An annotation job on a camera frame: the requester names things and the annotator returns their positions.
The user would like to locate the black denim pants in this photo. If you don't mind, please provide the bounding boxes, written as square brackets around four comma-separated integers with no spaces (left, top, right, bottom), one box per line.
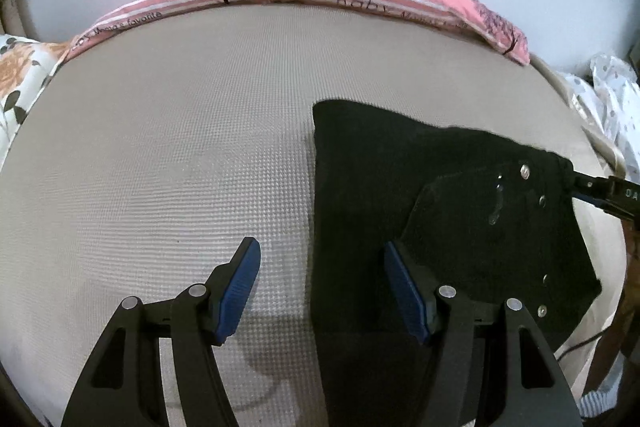
[310,100,602,426]

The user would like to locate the white dotted bedding heap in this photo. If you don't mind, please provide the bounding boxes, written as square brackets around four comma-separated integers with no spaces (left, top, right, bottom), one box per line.
[558,53,639,183]

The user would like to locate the beige woven bed mat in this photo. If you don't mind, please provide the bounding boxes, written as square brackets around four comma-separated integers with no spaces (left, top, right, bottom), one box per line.
[1,4,608,426]

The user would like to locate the white floral pillow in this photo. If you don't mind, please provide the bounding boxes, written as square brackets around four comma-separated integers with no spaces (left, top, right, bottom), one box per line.
[0,34,68,164]

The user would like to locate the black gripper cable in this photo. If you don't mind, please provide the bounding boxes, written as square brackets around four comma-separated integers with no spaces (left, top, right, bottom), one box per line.
[552,325,616,363]

